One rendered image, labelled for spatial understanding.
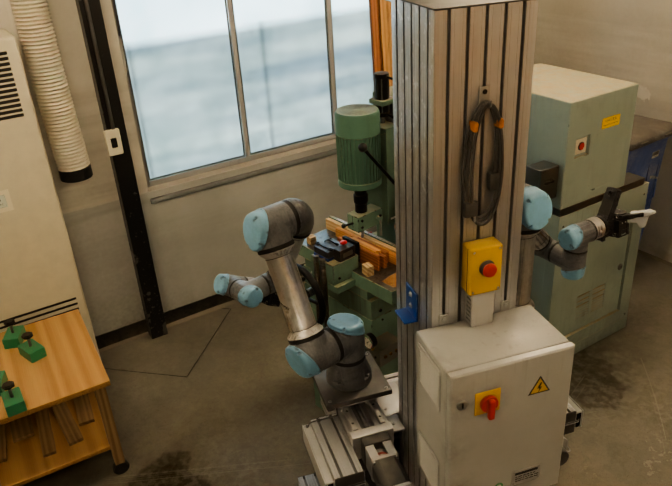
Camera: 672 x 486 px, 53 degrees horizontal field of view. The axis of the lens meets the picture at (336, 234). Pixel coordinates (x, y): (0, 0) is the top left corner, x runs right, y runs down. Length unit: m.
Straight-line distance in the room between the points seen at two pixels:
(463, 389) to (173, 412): 2.13
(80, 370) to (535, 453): 1.91
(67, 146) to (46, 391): 1.14
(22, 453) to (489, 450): 2.14
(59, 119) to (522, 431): 2.45
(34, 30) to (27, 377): 1.49
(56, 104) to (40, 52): 0.24
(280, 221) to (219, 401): 1.71
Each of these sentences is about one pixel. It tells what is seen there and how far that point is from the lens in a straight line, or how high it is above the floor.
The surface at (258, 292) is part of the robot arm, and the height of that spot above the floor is 1.06.
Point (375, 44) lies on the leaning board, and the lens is 4.14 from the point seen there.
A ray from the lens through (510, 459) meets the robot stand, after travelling 1.92.
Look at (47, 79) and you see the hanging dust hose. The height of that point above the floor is 1.58.
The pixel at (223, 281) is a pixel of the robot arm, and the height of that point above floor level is 1.07.
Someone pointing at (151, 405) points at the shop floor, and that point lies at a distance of 3.64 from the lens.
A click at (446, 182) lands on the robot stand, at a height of 1.63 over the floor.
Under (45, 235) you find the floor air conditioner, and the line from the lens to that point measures 3.44.
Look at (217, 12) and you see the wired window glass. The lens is 3.84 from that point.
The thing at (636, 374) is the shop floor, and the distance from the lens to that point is 3.80.
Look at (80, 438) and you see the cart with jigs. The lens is 3.27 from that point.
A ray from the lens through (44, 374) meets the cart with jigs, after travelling 3.13.
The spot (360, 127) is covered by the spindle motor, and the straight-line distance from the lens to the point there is 2.58.
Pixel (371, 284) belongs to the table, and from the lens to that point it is 2.64.
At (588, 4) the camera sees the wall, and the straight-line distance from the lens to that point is 4.82.
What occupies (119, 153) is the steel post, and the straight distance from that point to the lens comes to 3.59.
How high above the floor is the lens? 2.26
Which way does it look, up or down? 27 degrees down
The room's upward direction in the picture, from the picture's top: 4 degrees counter-clockwise
